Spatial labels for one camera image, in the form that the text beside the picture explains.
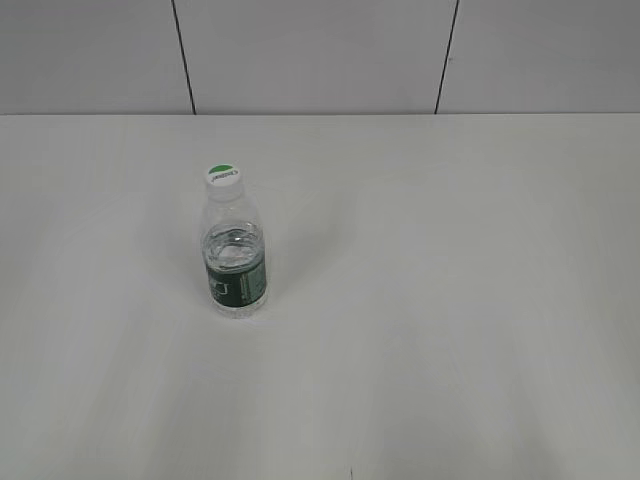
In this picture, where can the white green bottle cap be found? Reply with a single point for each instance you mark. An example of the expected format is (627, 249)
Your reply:
(224, 181)

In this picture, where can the clear Cestbon water bottle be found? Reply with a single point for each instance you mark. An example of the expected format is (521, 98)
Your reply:
(233, 251)

